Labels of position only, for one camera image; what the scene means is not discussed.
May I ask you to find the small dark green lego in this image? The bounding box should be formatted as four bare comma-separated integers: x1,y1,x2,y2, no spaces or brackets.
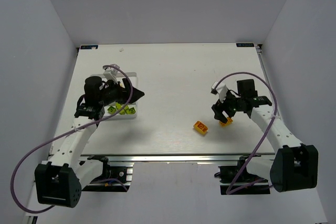
107,106,117,114

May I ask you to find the orange curved lego brick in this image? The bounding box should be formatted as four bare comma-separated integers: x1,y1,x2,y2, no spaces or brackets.
193,121,208,135

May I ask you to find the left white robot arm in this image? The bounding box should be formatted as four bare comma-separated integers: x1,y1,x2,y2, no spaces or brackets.
34,76,145,208

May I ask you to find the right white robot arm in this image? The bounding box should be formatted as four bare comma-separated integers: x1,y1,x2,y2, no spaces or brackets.
211,79,319,192

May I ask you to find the white compartment tray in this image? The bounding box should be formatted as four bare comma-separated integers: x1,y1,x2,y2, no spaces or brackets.
103,72,139,120

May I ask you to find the left blue label sticker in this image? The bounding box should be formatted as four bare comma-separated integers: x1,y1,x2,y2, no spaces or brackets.
80,45,98,50

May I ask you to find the blue label sticker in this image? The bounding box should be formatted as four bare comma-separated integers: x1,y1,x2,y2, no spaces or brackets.
236,42,255,47
80,45,98,50

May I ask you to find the right blue label sticker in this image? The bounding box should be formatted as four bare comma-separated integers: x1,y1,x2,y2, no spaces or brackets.
236,42,255,47

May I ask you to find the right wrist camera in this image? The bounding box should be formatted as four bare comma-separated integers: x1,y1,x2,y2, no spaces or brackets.
211,81,228,103

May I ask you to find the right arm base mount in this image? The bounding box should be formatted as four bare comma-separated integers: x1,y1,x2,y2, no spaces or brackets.
214,157,271,195

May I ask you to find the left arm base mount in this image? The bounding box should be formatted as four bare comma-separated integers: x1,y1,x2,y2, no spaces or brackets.
83,163,133,193

